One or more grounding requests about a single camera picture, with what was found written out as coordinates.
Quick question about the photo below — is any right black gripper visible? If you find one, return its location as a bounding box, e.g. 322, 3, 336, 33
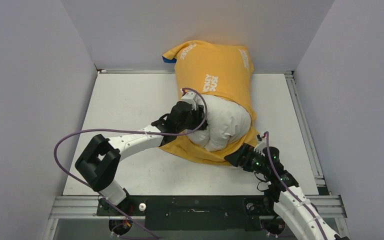
224, 142, 270, 176

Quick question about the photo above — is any white pillow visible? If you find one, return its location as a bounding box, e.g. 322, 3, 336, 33
187, 95, 252, 152

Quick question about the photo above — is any yellow and blue pillowcase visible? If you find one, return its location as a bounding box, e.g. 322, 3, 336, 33
162, 40, 258, 166

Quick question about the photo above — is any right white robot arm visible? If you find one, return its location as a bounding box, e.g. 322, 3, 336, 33
224, 144, 349, 240

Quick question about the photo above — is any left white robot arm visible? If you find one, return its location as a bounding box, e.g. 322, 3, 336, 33
75, 100, 208, 215

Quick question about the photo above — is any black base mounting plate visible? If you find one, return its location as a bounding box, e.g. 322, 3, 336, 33
95, 195, 296, 232

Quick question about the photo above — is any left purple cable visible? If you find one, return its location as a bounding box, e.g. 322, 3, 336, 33
53, 87, 209, 240

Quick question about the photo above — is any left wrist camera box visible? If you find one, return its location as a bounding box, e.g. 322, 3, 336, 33
180, 88, 199, 110

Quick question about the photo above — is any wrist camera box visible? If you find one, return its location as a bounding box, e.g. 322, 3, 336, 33
180, 88, 199, 110
254, 132, 267, 153

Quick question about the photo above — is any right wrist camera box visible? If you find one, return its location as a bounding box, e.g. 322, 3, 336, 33
254, 132, 267, 153

